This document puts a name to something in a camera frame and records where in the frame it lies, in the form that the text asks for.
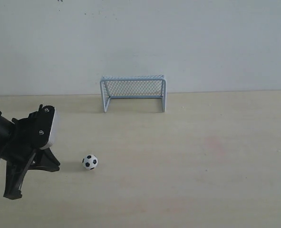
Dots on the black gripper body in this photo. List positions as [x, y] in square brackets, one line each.
[19, 154]

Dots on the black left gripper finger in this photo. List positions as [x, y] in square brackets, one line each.
[35, 165]

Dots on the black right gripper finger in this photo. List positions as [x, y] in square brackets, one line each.
[47, 158]

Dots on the black white mini soccer ball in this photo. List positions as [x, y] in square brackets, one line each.
[90, 162]

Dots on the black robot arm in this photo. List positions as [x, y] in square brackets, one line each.
[6, 131]

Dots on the white mini soccer goal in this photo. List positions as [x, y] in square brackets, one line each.
[133, 87]

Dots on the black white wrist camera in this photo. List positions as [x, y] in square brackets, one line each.
[45, 127]

